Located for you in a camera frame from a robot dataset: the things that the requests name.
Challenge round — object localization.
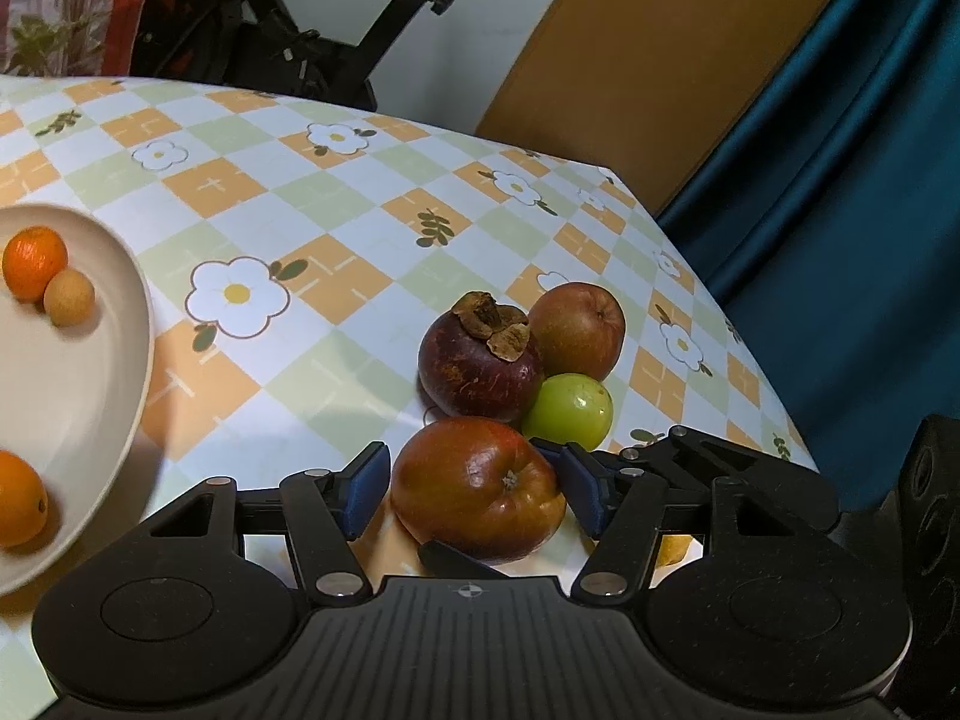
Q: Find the beige round plate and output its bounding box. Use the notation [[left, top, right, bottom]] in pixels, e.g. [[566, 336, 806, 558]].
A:
[[2, 203, 155, 595]]

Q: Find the teal curtain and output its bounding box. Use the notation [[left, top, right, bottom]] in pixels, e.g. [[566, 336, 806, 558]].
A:
[[661, 0, 958, 509]]

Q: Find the black exercise bike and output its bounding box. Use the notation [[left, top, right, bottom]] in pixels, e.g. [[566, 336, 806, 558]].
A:
[[130, 0, 562, 113]]

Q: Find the large red apple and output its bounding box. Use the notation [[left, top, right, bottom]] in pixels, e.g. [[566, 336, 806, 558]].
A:
[[391, 416, 566, 562]]

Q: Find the yellow lemon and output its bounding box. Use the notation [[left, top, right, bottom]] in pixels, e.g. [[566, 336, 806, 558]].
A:
[[656, 535, 693, 567]]

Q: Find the orange tangerine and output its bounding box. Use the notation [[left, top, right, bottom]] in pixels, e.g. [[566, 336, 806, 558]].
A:
[[0, 450, 49, 550], [2, 226, 68, 304]]

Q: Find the wooden door panel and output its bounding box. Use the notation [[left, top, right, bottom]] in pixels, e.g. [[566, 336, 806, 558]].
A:
[[477, 0, 828, 213]]

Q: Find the brown round apple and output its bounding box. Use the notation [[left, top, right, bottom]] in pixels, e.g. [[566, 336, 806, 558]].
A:
[[529, 283, 626, 380]]

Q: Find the checkered floral tablecloth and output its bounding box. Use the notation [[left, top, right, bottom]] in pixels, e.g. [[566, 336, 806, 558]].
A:
[[0, 73, 820, 717]]

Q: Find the red printed backdrop cloth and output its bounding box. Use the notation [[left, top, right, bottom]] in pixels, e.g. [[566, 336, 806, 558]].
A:
[[2, 0, 145, 76]]

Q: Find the purple mangosteen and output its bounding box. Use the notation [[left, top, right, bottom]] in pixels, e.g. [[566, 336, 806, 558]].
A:
[[418, 291, 545, 422]]

